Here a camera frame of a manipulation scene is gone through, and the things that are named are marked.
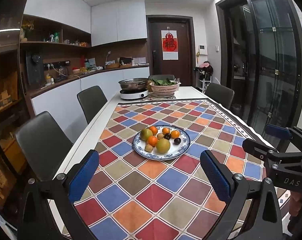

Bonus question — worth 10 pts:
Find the dark plum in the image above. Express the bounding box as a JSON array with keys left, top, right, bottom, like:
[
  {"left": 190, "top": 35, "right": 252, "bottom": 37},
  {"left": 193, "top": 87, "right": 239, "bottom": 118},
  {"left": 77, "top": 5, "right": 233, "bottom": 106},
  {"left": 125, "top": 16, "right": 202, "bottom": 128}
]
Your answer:
[
  {"left": 164, "top": 133, "right": 172, "bottom": 140},
  {"left": 174, "top": 138, "right": 181, "bottom": 145}
]

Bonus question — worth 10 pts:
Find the small orange tangerine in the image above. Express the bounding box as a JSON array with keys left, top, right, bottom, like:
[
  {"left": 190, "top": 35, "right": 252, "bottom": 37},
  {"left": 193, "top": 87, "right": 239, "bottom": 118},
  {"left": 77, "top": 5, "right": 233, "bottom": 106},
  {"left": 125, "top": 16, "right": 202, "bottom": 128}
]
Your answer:
[
  {"left": 170, "top": 130, "right": 180, "bottom": 139},
  {"left": 162, "top": 127, "right": 171, "bottom": 135}
]

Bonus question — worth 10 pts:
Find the yellow green apple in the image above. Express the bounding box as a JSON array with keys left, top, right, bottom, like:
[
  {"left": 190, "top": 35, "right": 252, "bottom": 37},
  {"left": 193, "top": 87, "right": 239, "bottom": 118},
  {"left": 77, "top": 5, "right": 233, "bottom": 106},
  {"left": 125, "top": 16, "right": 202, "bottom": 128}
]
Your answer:
[{"left": 156, "top": 138, "right": 171, "bottom": 154}]

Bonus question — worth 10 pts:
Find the small brown fruit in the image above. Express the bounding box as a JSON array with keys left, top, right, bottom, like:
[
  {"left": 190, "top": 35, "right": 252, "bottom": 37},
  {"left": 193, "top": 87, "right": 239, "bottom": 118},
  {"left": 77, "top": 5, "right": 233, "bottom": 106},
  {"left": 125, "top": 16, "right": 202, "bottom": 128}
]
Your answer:
[{"left": 157, "top": 133, "right": 164, "bottom": 140}]

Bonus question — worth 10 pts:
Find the large orange tangerine front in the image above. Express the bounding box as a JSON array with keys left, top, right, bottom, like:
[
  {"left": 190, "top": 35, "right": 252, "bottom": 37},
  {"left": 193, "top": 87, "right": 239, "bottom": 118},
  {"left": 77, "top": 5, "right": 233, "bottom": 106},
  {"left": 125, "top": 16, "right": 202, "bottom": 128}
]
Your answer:
[{"left": 147, "top": 135, "right": 158, "bottom": 147}]

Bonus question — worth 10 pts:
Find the small brown kiwi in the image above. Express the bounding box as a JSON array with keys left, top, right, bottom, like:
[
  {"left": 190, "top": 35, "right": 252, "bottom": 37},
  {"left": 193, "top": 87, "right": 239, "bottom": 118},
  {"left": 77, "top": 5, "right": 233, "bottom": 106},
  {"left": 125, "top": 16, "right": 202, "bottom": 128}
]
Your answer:
[{"left": 144, "top": 144, "right": 153, "bottom": 153}]

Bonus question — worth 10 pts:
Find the operator right hand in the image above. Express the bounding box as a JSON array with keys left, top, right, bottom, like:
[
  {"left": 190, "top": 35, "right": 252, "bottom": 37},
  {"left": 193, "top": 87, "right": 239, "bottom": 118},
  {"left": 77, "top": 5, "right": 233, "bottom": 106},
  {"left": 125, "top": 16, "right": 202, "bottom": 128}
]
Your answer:
[{"left": 289, "top": 191, "right": 302, "bottom": 217}]

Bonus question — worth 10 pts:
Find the near left grey chair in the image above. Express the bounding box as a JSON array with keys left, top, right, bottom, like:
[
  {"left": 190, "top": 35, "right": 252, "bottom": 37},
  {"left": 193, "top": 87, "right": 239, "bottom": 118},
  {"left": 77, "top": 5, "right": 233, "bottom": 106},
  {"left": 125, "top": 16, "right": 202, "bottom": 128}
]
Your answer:
[{"left": 15, "top": 111, "right": 73, "bottom": 181}]

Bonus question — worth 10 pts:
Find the grey chair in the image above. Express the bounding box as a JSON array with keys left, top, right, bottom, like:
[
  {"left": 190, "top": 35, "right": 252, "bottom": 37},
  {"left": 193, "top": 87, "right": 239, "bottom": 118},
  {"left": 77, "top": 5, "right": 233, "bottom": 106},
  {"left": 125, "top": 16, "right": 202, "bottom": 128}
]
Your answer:
[
  {"left": 15, "top": 111, "right": 73, "bottom": 181},
  {"left": 205, "top": 83, "right": 235, "bottom": 109},
  {"left": 77, "top": 86, "right": 108, "bottom": 124}
]

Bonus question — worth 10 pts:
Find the right grey chair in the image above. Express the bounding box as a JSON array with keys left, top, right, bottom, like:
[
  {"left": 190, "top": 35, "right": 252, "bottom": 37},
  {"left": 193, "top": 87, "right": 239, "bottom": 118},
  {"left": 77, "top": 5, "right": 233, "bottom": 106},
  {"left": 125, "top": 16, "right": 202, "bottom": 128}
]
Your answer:
[{"left": 205, "top": 83, "right": 235, "bottom": 109}]

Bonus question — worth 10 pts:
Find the black glass sliding door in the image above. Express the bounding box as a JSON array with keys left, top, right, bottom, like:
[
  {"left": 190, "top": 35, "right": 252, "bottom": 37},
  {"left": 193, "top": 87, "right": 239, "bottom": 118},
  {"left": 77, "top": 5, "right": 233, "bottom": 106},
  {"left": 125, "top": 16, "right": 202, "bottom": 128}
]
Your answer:
[{"left": 215, "top": 0, "right": 302, "bottom": 151}]

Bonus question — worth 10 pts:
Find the colourful checkered tablecloth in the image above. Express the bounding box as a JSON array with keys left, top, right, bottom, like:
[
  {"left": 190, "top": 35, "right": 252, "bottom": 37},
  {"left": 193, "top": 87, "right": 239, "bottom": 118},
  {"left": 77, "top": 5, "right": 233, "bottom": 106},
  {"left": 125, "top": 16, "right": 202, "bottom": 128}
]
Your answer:
[{"left": 69, "top": 99, "right": 266, "bottom": 239}]

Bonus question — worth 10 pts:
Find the white lower cabinet counter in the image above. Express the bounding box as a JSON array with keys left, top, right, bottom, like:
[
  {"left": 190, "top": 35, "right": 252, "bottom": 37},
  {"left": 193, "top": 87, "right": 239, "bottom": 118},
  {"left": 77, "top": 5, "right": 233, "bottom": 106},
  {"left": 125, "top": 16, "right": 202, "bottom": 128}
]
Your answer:
[{"left": 31, "top": 67, "right": 149, "bottom": 142}]

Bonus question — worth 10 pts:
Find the far left grey chair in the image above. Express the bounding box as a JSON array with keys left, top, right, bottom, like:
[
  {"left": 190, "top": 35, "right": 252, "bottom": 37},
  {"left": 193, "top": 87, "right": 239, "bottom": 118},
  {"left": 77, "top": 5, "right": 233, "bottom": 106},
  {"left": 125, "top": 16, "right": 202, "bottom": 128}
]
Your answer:
[{"left": 77, "top": 86, "right": 108, "bottom": 124}]

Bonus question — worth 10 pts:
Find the pink basket with greens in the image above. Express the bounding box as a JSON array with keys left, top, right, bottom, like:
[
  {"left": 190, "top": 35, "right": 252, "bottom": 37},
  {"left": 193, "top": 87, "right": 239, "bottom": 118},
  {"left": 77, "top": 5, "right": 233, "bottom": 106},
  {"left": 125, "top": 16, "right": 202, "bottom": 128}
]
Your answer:
[{"left": 148, "top": 79, "right": 181, "bottom": 98}]

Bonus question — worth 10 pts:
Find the white induction cooker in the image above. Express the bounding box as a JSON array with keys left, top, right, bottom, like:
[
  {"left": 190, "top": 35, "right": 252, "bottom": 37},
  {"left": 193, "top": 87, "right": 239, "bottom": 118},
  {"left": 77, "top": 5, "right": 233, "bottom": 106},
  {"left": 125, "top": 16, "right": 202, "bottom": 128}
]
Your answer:
[{"left": 120, "top": 89, "right": 149, "bottom": 100}]

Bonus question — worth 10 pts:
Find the black water dispenser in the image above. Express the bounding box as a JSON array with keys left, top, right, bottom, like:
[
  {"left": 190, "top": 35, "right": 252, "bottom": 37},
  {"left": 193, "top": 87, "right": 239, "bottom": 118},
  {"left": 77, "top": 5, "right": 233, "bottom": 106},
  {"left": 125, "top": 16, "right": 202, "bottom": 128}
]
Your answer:
[{"left": 25, "top": 53, "right": 45, "bottom": 88}]

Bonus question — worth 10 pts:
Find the steel pan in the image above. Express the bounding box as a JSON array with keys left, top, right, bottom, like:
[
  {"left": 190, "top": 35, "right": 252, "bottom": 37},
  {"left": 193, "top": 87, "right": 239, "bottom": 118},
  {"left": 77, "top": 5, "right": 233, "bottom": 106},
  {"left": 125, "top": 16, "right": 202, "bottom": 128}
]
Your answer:
[{"left": 118, "top": 77, "right": 148, "bottom": 90}]

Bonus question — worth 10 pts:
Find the dark wooden door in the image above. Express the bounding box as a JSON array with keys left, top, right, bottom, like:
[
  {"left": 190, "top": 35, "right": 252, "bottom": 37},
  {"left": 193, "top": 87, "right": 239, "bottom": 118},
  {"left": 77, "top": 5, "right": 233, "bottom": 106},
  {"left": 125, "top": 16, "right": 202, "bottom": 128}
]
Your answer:
[{"left": 146, "top": 15, "right": 195, "bottom": 87}]

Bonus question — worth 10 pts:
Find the red white door poster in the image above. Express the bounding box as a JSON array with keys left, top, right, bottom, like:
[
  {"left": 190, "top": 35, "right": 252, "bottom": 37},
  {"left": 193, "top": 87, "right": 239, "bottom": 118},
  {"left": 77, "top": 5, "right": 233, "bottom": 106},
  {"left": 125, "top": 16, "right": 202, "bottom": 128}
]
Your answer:
[{"left": 161, "top": 30, "right": 179, "bottom": 61}]

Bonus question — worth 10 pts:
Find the white upper cabinet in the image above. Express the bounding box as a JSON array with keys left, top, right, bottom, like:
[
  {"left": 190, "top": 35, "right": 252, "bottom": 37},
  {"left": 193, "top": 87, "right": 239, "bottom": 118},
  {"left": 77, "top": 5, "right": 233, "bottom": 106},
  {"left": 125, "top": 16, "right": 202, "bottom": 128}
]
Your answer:
[{"left": 24, "top": 0, "right": 147, "bottom": 46}]

